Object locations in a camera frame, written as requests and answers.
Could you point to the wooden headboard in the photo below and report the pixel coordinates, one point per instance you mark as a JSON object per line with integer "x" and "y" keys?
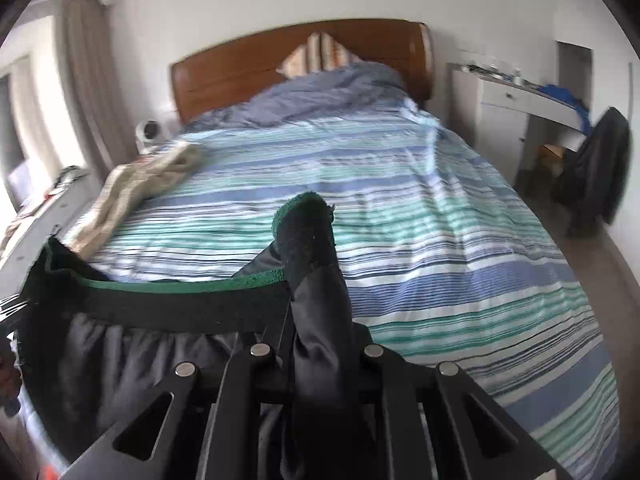
{"x": 235, "y": 71}

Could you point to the blue checked blanket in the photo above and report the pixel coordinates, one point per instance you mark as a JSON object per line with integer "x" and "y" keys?
{"x": 348, "y": 90}

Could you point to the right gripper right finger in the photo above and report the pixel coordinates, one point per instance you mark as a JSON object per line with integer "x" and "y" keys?
{"x": 437, "y": 423}

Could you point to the white low cabinet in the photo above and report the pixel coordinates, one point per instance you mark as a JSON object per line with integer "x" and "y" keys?
{"x": 56, "y": 217}

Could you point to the dark coat on chair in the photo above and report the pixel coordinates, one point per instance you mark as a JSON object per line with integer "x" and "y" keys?
{"x": 593, "y": 179}

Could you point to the black puffer jacket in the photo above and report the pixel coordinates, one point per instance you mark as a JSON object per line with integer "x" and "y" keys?
{"x": 91, "y": 347}

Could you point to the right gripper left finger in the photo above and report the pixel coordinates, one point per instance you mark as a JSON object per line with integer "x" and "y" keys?
{"x": 192, "y": 425}

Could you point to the striped pillow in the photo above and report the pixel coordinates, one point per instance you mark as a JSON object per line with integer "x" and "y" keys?
{"x": 319, "y": 53}

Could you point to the wooden stool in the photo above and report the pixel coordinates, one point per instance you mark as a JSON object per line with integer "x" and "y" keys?
{"x": 550, "y": 158}

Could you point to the cream garment on bed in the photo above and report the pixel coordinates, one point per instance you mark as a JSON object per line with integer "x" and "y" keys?
{"x": 127, "y": 187}

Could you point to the blue cloth on desk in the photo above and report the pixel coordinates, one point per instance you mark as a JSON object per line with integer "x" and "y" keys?
{"x": 564, "y": 95}

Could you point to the striped bed duvet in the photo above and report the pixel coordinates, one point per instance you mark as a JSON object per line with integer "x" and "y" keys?
{"x": 442, "y": 259}

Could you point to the person left hand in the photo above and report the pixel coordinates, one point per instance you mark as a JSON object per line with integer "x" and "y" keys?
{"x": 10, "y": 375}

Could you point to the beige curtain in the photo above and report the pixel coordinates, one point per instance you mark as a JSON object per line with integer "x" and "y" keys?
{"x": 92, "y": 90}

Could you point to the white dressing desk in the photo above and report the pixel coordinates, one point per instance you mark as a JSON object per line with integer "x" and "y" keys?
{"x": 506, "y": 124}

